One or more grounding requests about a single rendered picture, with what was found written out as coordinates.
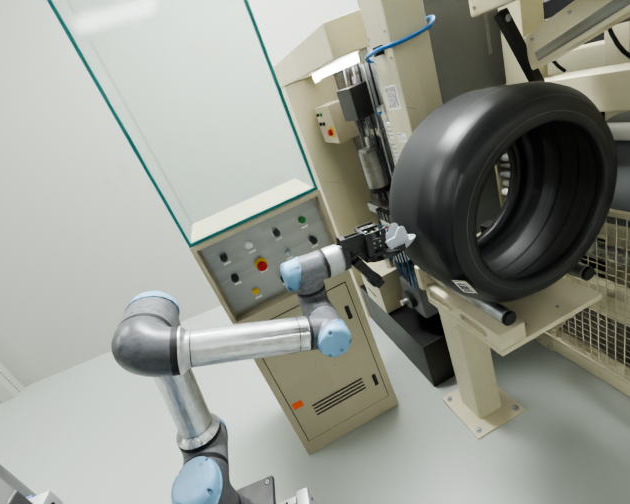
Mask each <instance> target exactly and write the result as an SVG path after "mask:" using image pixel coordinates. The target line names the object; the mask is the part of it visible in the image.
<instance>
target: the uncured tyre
mask: <svg viewBox="0 0 630 504"><path fill-rule="evenodd" d="M506 151H507V155H508V158H509V164H510V182H509V188H508V192H507V195H506V199H505V201H504V204H503V206H502V208H501V210H500V212H499V213H498V215H497V217H496V218H495V219H494V221H493V222H492V223H491V225H490V226H489V227H488V228H487V229H486V230H485V231H484V232H483V233H481V234H480V235H479V236H478V237H477V234H476V220H477V212H478V206H479V202H480V198H481V195H482V192H483V189H484V187H485V184H486V182H487V180H488V178H489V176H490V174H491V172H492V170H493V168H494V167H495V165H496V164H497V162H498V161H499V159H500V158H501V157H502V155H503V154H504V153H505V152H506ZM616 180H617V152H616V146H615V142H614V138H613V135H612V133H611V130H610V128H609V126H608V124H607V122H606V121H605V119H604V118H603V116H602V114H601V113H600V111H599V110H598V108H597V107H596V105H595V104H594V103H593V102H592V101H591V100H590V99H589V98H588V97H587V96H586V95H584V94H583V93H581V92H580V91H578V90H576V89H574V88H572V87H569V86H566V85H562V84H557V83H552V82H546V81H532V82H525V83H518V84H511V85H505V86H498V87H492V88H485V89H478V90H473V91H470V92H466V93H464V94H461V95H459V96H457V97H455V98H453V99H451V100H449V101H448V102H446V103H444V104H443V105H441V106H440V107H438V108H437V109H435V110H434V111H433V112H432V113H430V114H429V115H428V116H427V117H426V118H425V119H424V120H423V121H422V122H421V123H420V124H419V125H418V127H417V128H416V129H415V130H414V132H413V133H412V134H411V136H410V137H409V139H408V141H407V142H406V144H405V146H404V148H403V149H402V151H401V154H400V156H399V158H398V161H397V163H396V166H395V169H394V173H393V177H392V181H391V187H390V197H389V208H390V217H391V223H397V224H398V226H399V227H400V226H403V227H404V228H405V230H406V232H407V234H415V235H416V238H415V239H414V241H413V242H412V243H411V244H410V245H409V246H408V247H407V248H406V249H405V250H404V252H405V253H406V255H407V256H408V258H409V259H410V260H411V261H412V262H413V263H414V264H415V265H416V266H417V267H419V268H420V269H421V270H423V271H424V272H426V273H428V274H429V275H431V276H432V277H434V278H436V279H437V280H439V281H440V282H442V283H444V284H445V285H447V286H448V287H450V288H452V289H453V290H455V291H456V292H458V293H460V294H462V295H464V296H466V297H469V298H472V299H477V300H481V301H486V302H495V303H499V302H509V301H514V300H518V299H521V298H524V297H526V296H529V295H531V294H534V293H536V292H539V291H541V290H543V289H545V288H547V287H549V286H550V285H552V284H554V283H555V282H557V281H558V280H559V279H561V278H562V277H563V276H565V275H566V274H567V273H568V272H569V271H570V270H571V269H572V268H573V267H574V266H575V265H576V264H577V263H578V262H579V261H580V260H581V259H582V258H583V256H584V255H585V254H586V253H587V251H588V250H589V248H590V247H591V246H592V244H593V243H594V241H595V239H596V238H597V236H598V234H599V232H600V231H601V229H602V227H603V224H604V222H605V220H606V218H607V215H608V213H609V210H610V207H611V204H612V200H613V196H614V192H615V187H616ZM452 280H461V281H466V282H467V283H468V284H469V285H470V286H471V287H472V288H473V289H474V290H475V291H476V292H477V294H474V293H464V292H463V291H462V290H460V289H459V288H458V287H457V286H456V285H455V284H454V283H453V282H452Z"/></svg>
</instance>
